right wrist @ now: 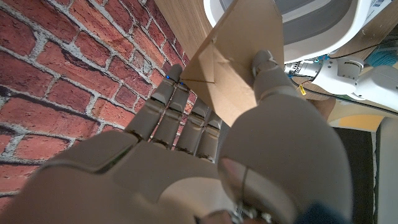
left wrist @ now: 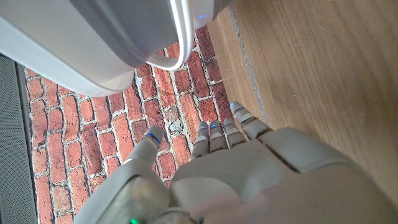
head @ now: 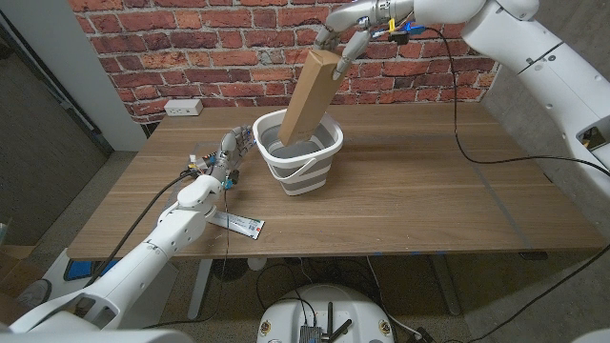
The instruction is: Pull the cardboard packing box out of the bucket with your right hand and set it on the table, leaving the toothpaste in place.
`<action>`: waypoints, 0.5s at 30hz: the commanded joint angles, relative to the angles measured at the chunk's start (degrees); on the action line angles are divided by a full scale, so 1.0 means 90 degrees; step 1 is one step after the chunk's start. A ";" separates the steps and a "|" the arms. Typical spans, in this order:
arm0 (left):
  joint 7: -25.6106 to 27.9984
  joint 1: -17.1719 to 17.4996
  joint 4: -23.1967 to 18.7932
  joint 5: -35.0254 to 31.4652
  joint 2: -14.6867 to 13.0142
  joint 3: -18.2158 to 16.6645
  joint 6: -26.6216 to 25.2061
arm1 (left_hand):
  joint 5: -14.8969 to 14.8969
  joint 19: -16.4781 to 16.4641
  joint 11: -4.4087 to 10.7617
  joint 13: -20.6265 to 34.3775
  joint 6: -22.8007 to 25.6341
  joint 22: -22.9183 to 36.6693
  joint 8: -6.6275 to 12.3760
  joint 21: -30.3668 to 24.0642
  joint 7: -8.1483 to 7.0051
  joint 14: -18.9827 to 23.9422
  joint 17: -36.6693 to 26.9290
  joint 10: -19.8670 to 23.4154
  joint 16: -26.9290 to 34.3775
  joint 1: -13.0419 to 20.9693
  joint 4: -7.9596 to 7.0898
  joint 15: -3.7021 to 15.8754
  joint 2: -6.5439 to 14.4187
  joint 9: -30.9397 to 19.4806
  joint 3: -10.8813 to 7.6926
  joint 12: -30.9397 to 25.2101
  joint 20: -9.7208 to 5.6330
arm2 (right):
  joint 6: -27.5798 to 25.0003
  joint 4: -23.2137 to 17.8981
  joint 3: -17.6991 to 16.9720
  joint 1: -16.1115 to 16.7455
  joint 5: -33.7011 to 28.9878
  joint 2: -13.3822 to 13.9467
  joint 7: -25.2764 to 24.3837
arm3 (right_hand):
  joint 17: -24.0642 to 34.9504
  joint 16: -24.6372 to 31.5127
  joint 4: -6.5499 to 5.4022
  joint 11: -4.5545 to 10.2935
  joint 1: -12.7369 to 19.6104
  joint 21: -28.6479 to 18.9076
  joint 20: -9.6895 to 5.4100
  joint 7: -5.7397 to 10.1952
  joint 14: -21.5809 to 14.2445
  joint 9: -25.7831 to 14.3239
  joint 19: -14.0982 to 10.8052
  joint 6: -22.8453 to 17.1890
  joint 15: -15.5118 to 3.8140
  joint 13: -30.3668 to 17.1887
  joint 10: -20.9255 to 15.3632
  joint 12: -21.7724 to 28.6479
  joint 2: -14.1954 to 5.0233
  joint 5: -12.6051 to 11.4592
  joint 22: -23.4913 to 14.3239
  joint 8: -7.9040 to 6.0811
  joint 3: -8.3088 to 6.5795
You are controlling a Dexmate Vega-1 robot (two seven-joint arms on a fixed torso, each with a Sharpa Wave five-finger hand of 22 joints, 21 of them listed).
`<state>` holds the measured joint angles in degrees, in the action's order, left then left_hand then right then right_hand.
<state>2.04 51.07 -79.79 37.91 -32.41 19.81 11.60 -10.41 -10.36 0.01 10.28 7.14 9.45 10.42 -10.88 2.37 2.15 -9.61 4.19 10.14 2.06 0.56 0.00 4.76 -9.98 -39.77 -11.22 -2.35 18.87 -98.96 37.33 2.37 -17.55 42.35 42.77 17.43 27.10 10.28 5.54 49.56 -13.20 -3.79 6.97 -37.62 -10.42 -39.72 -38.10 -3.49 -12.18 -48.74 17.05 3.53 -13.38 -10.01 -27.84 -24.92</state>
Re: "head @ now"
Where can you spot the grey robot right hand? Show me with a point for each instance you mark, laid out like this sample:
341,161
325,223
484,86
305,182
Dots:
362,14

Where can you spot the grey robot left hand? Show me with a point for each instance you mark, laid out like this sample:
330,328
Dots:
229,152

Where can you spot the brown cardboard packing box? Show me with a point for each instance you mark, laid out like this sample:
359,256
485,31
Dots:
310,100

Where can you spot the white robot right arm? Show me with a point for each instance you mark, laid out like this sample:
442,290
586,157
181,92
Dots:
538,62

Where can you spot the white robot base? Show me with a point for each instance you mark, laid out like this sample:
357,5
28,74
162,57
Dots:
352,309

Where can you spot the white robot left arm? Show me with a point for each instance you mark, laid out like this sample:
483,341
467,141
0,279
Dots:
171,236

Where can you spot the white toothpaste box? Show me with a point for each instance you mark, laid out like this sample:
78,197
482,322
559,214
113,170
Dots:
240,225

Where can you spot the white grey collapsible bucket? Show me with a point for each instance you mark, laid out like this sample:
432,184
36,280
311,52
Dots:
305,178

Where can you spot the brown cardboard floor box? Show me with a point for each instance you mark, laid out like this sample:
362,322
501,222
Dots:
12,276

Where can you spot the white power outlet strip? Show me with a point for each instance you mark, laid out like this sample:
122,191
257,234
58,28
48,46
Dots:
183,108

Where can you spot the red brick printed backdrop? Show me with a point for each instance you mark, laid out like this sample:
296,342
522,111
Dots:
214,47

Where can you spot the white round floor cap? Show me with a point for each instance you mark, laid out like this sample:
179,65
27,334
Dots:
257,263

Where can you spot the white table leg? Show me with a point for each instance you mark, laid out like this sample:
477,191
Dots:
200,286

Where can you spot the white blue floor base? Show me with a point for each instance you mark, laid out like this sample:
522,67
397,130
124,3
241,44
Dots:
78,269

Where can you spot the grey radio module with antennas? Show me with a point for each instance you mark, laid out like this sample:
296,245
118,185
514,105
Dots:
310,334

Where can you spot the grey table leg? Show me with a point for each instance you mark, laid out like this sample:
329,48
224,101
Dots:
445,286

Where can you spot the black floor plug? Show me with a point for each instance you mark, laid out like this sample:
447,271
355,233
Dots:
423,335

